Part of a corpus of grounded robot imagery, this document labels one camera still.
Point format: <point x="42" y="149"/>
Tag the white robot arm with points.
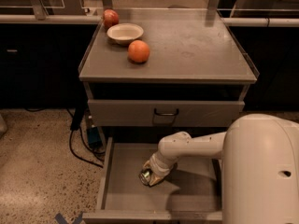
<point x="259" y="157"/>

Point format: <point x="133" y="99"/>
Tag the dark background counter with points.
<point x="39" y="63"/>

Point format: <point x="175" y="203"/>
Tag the grey top drawer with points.
<point x="141" y="113"/>

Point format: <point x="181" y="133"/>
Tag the orange fruit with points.
<point x="138" y="51"/>

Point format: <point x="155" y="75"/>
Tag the red apple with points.
<point x="110" y="18"/>

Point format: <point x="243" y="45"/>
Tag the black drawer handle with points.
<point x="166" y="114"/>

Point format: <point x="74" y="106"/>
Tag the blue power box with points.
<point x="93" y="137"/>

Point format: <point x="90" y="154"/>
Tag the open grey middle drawer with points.
<point x="189" y="195"/>

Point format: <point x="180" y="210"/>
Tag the blue tape cross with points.
<point x="61" y="219"/>

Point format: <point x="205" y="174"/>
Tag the grey drawer cabinet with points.
<point x="193" y="57"/>

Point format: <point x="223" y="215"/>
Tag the white bowl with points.
<point x="125" y="33"/>

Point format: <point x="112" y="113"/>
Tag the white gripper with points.
<point x="157" y="166"/>

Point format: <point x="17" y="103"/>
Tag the green soda can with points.
<point x="145" y="177"/>

